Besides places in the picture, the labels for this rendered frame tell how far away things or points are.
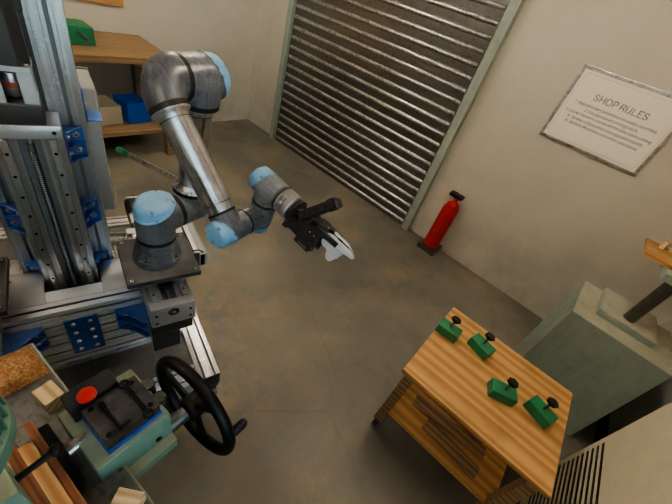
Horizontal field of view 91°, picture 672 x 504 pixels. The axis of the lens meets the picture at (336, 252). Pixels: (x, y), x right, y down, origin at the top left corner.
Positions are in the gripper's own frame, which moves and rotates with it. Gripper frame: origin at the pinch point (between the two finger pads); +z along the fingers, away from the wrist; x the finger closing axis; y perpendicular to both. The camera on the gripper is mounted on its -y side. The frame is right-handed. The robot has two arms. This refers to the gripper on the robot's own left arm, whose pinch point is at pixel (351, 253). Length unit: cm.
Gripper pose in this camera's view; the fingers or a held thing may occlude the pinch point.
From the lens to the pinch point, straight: 85.8
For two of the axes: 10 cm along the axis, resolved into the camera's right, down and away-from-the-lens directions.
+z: 7.1, 6.7, -2.1
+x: -3.8, 1.2, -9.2
